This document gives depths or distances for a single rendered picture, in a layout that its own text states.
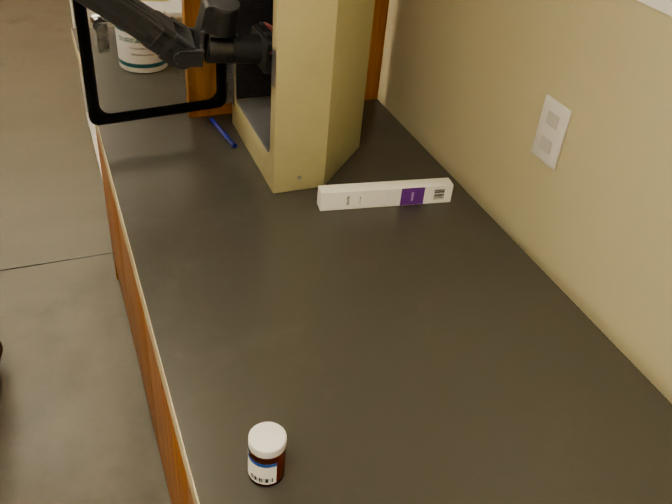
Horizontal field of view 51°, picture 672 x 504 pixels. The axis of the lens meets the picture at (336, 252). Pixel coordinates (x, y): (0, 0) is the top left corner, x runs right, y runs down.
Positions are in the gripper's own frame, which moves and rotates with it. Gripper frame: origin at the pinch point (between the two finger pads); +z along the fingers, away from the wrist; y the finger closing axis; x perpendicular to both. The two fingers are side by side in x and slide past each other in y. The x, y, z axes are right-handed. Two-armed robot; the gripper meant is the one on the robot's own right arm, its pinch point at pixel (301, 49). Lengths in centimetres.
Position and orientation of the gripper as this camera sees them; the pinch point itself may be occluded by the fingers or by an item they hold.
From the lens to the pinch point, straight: 149.5
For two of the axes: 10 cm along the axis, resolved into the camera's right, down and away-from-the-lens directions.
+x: -1.6, 8.2, 5.5
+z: 9.1, -0.9, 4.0
